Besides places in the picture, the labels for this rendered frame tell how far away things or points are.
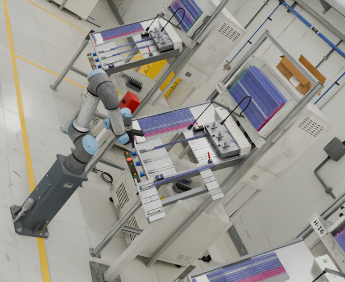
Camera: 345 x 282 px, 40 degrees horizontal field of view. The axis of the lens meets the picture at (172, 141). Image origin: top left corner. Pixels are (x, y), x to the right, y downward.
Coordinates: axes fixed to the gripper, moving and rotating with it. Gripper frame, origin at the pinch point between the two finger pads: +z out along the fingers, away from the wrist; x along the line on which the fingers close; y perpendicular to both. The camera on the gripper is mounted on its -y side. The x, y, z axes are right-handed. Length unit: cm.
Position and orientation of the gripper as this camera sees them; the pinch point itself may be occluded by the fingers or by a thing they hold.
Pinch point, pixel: (133, 148)
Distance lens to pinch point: 341.1
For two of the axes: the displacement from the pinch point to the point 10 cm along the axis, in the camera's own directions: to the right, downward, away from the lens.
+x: 3.1, 6.3, -7.1
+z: 0.4, 7.4, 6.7
